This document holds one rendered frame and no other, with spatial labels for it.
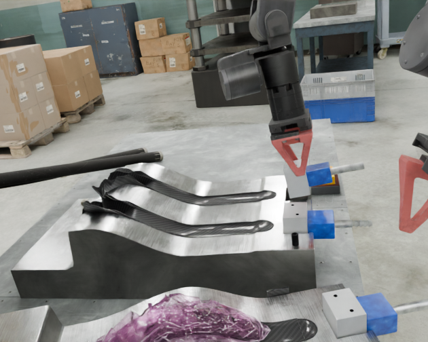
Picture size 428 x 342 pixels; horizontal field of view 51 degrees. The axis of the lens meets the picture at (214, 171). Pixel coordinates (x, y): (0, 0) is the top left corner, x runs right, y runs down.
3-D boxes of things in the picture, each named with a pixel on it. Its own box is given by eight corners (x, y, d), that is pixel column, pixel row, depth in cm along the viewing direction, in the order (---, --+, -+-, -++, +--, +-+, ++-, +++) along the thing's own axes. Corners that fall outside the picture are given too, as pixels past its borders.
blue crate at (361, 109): (374, 108, 408) (374, 84, 400) (374, 123, 372) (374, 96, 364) (306, 110, 428) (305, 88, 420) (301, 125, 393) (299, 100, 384)
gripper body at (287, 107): (270, 136, 73) (260, 91, 71) (274, 125, 82) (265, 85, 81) (310, 128, 71) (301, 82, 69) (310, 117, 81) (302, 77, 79)
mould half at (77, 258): (312, 214, 90) (309, 152, 85) (316, 300, 67) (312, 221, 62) (85, 222, 101) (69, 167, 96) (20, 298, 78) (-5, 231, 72)
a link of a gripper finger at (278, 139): (280, 183, 75) (268, 128, 73) (282, 171, 82) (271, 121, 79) (321, 176, 73) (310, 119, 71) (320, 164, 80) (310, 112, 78)
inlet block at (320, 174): (365, 176, 79) (359, 146, 78) (368, 184, 74) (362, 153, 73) (291, 190, 82) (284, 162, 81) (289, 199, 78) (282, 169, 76)
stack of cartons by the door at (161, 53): (197, 66, 745) (189, 13, 713) (190, 70, 717) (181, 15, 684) (151, 70, 773) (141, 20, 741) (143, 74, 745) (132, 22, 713)
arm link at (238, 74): (286, 6, 68) (272, 11, 76) (212, 25, 67) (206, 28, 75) (300, 85, 71) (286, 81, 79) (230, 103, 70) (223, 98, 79)
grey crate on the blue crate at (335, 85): (374, 85, 400) (375, 68, 394) (375, 98, 364) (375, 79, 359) (306, 89, 420) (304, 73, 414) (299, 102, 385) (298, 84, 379)
